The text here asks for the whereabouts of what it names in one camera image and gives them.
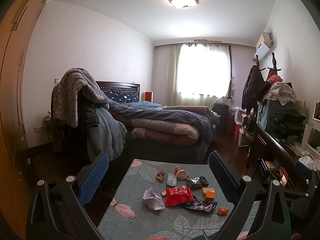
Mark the red box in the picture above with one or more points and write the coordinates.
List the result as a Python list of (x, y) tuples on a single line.
[(237, 132)]

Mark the wall outlet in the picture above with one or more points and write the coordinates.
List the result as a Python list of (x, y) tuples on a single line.
[(40, 129)]

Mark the brown crumpled wrapper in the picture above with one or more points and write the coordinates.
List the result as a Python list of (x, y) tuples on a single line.
[(160, 175)]

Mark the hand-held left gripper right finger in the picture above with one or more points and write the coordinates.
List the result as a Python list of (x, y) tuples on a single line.
[(225, 180)]

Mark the grey small packet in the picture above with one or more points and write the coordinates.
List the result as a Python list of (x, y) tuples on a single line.
[(172, 179)]

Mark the leaf print tablecloth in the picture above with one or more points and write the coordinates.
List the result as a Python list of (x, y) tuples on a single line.
[(150, 227)]

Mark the black suitcase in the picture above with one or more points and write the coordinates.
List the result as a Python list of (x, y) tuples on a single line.
[(221, 117)]

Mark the dark folded clothes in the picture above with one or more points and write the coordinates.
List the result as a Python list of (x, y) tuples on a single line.
[(287, 125)]

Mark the white storage boxes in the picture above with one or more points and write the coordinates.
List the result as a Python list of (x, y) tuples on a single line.
[(310, 135)]

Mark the white plastic bag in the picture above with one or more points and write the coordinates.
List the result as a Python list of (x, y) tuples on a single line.
[(308, 161)]

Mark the blue star print pillow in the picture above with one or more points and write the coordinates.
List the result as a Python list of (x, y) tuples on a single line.
[(120, 96)]

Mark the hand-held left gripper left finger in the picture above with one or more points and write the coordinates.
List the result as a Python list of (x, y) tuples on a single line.
[(93, 177)]

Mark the silver foil wrapper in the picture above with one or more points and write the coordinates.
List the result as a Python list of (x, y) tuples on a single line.
[(196, 182)]

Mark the red snack bag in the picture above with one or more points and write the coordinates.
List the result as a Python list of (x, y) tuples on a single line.
[(178, 196)]

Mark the hanging handbag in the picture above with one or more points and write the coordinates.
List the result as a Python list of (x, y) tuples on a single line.
[(247, 126)]

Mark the black coat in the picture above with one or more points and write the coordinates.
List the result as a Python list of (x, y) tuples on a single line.
[(253, 85)]

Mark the pink cloth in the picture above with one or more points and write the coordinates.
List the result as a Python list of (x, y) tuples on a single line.
[(275, 78)]

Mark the wooden wardrobe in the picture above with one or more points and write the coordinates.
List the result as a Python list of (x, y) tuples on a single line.
[(12, 105)]

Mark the white paper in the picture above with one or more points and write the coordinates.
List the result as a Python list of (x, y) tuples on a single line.
[(152, 198)]

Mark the white air conditioner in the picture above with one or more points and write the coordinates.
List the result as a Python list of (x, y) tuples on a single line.
[(262, 48)]

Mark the white clothes pile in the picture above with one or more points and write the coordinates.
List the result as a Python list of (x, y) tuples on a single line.
[(280, 91)]

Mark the white container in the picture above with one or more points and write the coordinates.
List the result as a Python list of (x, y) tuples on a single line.
[(240, 116)]

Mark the blue duvet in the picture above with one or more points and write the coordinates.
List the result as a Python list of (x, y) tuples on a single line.
[(162, 116)]

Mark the teal storage box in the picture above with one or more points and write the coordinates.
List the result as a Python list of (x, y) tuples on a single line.
[(267, 115)]

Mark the dark wooden headboard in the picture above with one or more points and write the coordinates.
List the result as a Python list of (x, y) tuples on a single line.
[(120, 86)]

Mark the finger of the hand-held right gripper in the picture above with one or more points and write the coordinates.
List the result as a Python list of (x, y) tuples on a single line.
[(303, 168)]

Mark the orange dog figurine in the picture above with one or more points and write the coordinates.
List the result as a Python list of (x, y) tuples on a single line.
[(222, 211)]

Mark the dark wooden cabinet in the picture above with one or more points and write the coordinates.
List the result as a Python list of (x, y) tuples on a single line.
[(272, 142)]

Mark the sheer window curtain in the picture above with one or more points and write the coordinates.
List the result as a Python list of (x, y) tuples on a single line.
[(172, 80)]

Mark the small pink wrapper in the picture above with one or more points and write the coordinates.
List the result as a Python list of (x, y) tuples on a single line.
[(163, 193)]

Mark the wooden coat rack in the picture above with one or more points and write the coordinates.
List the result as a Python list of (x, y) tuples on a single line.
[(274, 61)]

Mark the red white wrapper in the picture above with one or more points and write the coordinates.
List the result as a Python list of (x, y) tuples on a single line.
[(181, 173)]

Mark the dark blue snack bag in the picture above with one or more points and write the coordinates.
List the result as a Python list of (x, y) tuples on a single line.
[(200, 205)]

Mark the bed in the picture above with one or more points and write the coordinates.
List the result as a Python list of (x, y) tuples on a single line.
[(162, 152)]

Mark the stack of books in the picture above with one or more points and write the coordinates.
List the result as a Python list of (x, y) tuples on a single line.
[(275, 170)]

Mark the pink folded quilt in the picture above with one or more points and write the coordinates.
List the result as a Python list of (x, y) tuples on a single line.
[(160, 132)]

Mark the dark puffer jacket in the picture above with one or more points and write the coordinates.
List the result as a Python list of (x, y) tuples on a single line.
[(87, 115)]

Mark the small orange box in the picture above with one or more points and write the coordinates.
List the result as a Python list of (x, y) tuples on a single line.
[(209, 195)]

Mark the chair draped with blankets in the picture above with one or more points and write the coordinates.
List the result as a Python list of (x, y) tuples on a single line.
[(72, 90)]

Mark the light blue fleece blanket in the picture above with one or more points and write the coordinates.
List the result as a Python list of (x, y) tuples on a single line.
[(110, 132)]

